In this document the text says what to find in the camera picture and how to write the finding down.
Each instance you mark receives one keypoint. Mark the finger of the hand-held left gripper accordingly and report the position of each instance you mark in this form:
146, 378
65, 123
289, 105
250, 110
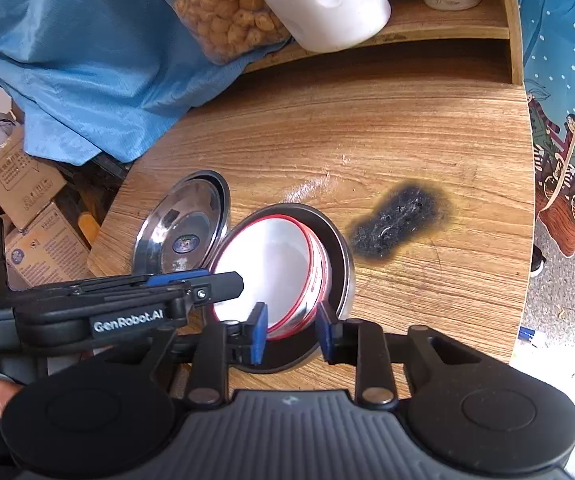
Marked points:
222, 287
177, 278

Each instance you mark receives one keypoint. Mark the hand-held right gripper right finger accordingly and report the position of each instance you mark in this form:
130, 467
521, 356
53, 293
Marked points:
324, 334

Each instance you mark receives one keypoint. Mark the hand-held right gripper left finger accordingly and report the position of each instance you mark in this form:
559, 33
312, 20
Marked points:
260, 334

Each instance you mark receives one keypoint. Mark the stainless steel plate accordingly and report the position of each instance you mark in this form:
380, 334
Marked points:
187, 215

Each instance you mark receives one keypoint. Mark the stainless steel bowl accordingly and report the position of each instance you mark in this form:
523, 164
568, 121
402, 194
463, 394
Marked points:
341, 270

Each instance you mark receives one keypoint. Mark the plain cardboard box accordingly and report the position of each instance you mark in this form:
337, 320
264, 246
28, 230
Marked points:
17, 175

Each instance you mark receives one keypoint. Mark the paper scrap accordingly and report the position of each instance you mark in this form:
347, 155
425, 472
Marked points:
531, 337

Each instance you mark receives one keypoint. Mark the black shoe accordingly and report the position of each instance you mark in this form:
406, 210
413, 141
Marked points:
538, 262

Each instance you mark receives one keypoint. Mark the light blue striped cloth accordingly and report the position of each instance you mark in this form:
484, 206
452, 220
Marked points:
92, 60

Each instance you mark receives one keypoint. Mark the clear bag of snacks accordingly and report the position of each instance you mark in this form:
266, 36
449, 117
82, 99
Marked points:
227, 15

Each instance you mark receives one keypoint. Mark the white plastic jug red cap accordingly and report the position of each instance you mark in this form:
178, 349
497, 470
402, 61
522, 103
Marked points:
327, 10

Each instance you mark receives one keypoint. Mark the wooden desk shelf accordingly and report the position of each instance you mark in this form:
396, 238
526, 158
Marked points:
442, 25

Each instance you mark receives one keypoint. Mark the blue printed cloth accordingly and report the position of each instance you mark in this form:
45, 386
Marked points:
557, 60

